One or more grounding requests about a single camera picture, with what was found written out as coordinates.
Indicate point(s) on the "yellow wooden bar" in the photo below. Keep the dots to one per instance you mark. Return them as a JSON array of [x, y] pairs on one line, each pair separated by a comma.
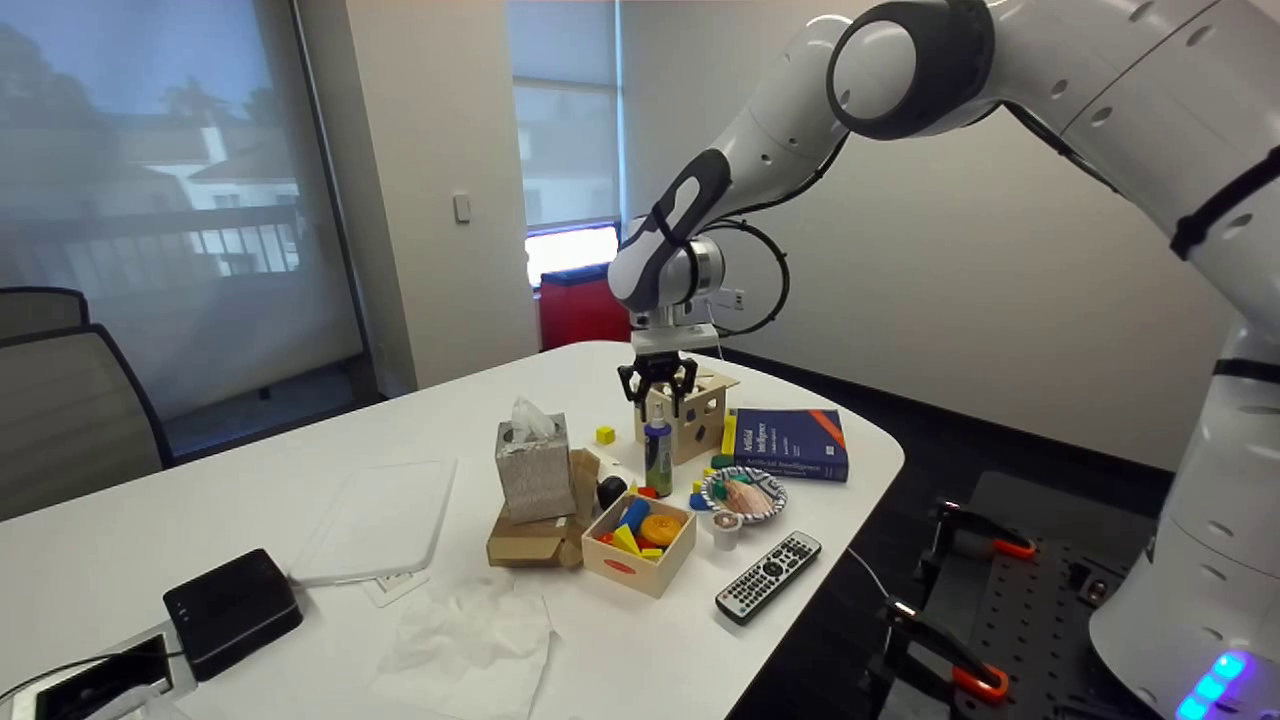
[[731, 433]]

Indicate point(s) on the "brown cardboard tray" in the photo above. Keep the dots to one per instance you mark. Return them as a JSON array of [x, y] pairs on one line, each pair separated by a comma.
[[527, 546]]

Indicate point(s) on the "blue hardcover book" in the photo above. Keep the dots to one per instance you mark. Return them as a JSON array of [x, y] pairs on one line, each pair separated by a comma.
[[794, 446]]

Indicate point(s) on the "table power hub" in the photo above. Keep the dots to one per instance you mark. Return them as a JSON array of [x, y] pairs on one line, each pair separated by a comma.
[[100, 680]]

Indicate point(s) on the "crumpled white tissue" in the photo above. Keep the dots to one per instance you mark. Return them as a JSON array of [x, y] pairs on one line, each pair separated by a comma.
[[463, 655]]

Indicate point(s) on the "grey tissue box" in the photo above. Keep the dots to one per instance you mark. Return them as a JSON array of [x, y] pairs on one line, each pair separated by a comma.
[[532, 467]]

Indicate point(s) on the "patterned plate with toys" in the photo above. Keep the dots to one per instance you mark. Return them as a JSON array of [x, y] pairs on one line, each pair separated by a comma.
[[751, 497]]

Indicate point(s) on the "white light switch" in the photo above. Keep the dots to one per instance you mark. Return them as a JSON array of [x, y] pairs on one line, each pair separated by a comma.
[[463, 207]]

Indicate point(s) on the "small black block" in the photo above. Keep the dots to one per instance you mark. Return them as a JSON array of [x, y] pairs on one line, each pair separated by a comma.
[[611, 491]]

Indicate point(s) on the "black orange clamp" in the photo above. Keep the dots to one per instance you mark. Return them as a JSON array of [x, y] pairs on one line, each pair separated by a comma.
[[953, 661], [980, 534]]

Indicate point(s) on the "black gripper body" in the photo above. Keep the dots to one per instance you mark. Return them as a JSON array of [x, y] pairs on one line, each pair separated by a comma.
[[657, 367]]

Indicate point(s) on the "white paper sheet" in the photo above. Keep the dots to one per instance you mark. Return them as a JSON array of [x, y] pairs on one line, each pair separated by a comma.
[[383, 520]]

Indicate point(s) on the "small white cup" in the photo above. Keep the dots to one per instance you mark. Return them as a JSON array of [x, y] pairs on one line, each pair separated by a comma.
[[724, 526]]

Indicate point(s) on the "wooden tray of coloured blocks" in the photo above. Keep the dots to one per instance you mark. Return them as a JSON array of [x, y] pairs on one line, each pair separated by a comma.
[[639, 546]]

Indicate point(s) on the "red bin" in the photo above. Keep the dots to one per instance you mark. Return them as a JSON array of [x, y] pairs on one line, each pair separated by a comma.
[[580, 312]]

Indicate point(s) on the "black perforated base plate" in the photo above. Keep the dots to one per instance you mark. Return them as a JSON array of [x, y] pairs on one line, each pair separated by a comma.
[[1052, 602]]

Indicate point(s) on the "black box device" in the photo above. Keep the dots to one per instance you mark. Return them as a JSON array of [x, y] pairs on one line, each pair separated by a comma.
[[232, 615]]

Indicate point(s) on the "grey office chair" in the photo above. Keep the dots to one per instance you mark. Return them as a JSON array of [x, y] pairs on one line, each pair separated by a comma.
[[34, 309], [66, 415]]

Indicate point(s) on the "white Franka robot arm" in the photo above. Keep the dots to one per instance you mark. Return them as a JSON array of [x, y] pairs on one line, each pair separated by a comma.
[[1135, 95]]

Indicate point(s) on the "wooden shape sorter box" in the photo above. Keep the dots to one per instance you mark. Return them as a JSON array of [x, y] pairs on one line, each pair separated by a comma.
[[705, 420]]

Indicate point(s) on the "black remote control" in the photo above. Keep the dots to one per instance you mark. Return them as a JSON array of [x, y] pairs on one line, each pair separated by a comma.
[[770, 577]]

